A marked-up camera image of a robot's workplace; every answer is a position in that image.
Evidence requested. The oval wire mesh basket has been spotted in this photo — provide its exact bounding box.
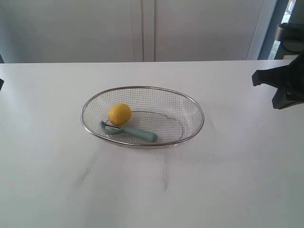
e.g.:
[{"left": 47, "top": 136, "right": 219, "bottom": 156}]
[{"left": 81, "top": 86, "right": 205, "bottom": 149}]

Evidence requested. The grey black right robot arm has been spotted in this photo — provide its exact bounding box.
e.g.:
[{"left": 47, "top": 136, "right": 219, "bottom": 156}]
[{"left": 252, "top": 23, "right": 304, "bottom": 110}]

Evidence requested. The teal handled peeler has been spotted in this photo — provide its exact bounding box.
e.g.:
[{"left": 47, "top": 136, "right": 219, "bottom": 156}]
[{"left": 100, "top": 121, "right": 158, "bottom": 143}]

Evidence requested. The yellow lemon with sticker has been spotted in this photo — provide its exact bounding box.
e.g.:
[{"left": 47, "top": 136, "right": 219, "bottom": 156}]
[{"left": 108, "top": 103, "right": 132, "bottom": 126}]

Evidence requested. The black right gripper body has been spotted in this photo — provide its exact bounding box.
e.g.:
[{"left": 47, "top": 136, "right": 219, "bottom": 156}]
[{"left": 289, "top": 53, "right": 304, "bottom": 97}]

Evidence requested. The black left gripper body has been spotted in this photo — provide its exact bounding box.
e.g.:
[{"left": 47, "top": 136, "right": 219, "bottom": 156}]
[{"left": 0, "top": 79, "right": 4, "bottom": 90}]

